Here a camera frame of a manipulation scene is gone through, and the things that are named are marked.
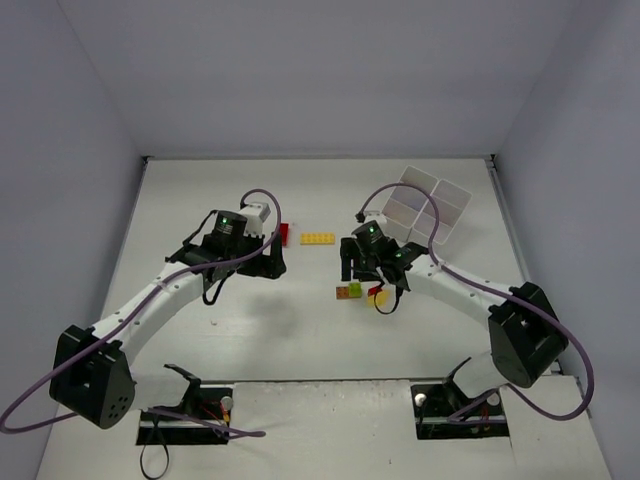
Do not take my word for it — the green lego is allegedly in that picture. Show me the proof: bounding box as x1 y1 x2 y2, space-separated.
348 282 363 298

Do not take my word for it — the brown lego plate with green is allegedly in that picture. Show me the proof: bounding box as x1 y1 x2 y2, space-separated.
335 286 350 300

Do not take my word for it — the yellow long lego plate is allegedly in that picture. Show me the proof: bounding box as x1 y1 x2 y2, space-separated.
300 232 336 245

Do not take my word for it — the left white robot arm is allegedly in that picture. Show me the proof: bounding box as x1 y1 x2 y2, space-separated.
49 202 286 429

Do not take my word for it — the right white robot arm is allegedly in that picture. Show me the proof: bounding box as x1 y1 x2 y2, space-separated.
340 221 568 400

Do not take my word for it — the yellow half-round lego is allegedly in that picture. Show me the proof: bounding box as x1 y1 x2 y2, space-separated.
367 290 390 308

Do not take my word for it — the left white container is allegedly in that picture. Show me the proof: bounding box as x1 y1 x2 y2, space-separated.
382 166 439 242

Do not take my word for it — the white container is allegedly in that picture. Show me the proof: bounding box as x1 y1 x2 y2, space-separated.
382 166 439 242
409 179 472 246

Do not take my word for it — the right white container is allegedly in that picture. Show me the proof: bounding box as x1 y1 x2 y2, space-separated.
409 179 472 246

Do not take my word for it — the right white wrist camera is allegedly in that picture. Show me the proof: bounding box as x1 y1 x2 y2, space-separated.
355 210 387 229

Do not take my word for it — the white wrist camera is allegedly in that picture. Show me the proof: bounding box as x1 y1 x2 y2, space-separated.
355 210 387 229
239 202 271 237

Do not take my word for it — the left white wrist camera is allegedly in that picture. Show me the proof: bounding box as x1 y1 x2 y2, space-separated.
239 202 271 237

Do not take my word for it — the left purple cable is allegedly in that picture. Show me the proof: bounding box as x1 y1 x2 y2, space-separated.
0 188 282 439

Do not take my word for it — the purple cable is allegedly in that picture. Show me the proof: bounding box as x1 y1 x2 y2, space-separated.
357 183 595 424
0 188 282 439

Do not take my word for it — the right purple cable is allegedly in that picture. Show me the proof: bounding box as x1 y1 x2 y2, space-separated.
357 183 595 424

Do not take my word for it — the black strap loop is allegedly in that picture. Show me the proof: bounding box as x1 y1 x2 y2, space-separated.
139 442 170 479

